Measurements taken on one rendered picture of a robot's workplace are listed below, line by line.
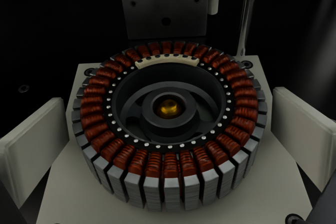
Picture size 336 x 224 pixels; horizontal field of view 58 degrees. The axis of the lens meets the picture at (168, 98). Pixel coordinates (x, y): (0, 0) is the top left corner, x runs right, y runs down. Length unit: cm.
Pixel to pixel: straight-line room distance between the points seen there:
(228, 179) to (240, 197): 3
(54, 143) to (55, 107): 2
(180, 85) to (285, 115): 7
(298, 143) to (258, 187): 4
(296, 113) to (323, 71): 12
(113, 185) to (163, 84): 8
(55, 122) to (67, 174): 3
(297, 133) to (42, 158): 13
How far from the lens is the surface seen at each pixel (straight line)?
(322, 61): 29
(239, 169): 16
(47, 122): 17
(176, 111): 18
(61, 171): 20
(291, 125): 17
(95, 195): 19
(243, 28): 24
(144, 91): 21
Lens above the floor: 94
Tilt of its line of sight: 47 degrees down
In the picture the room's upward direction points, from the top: 4 degrees counter-clockwise
